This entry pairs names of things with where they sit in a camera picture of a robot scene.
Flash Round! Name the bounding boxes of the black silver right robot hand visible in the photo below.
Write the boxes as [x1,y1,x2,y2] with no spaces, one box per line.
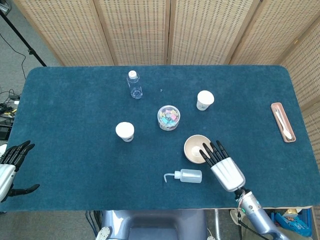
[199,140,246,193]

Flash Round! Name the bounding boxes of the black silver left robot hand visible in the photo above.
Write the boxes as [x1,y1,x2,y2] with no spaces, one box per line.
[0,140,41,203]

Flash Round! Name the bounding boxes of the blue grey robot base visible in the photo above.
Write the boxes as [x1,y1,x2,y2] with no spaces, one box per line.
[101,209,208,240]

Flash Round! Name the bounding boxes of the translucent squeeze wash bottle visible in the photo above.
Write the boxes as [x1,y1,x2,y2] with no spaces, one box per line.
[163,168,203,184]

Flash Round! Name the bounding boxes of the black floor box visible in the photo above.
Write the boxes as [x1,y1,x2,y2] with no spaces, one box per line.
[0,124,12,141]

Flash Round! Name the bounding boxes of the beige sneaker shoe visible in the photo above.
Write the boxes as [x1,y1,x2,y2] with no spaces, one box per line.
[229,209,242,224]

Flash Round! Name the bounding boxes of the metal table leg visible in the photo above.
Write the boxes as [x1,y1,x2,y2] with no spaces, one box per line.
[213,209,221,240]

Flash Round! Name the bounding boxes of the white plastic spoon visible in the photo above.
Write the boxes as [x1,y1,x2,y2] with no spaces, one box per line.
[276,109,292,140]

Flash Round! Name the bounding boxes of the white paper cup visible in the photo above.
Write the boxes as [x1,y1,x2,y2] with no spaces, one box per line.
[196,90,215,112]
[115,121,135,143]

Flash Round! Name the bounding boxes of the blue plastic crate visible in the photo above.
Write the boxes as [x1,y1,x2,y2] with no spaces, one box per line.
[269,206,314,238]

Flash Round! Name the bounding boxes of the clear jar of colourful clips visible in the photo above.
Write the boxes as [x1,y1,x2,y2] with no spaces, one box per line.
[157,105,181,132]

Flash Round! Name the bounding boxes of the pink cutlery tray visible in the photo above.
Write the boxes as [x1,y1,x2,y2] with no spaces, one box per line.
[270,102,297,144]

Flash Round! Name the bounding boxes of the blue felt table mat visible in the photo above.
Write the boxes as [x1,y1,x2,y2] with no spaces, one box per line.
[0,65,319,213]

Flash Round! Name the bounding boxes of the white perforated robot plate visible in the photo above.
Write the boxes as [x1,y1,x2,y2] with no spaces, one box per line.
[96,226,113,240]

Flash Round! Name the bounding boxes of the black tripod stand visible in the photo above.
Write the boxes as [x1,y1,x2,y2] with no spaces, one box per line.
[0,9,48,67]

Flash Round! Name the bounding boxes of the clear plastic water bottle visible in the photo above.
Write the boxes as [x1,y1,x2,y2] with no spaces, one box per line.
[126,70,144,100]

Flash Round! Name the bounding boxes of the tangled floor cables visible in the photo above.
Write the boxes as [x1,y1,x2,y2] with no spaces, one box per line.
[0,88,21,122]

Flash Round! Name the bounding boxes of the black cable bundle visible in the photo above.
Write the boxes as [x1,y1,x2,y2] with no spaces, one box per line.
[85,210,104,240]

